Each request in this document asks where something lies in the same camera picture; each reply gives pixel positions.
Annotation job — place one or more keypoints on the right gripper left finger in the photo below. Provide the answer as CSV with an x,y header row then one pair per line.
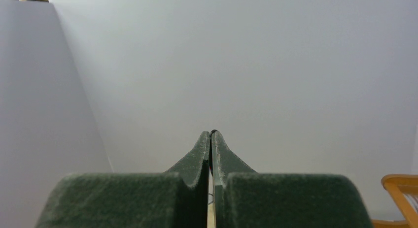
x,y
176,198

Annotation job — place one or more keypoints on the wooden shelf rack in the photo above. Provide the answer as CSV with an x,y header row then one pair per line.
x,y
403,189

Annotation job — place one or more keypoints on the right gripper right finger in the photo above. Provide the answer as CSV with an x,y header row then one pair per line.
x,y
244,198

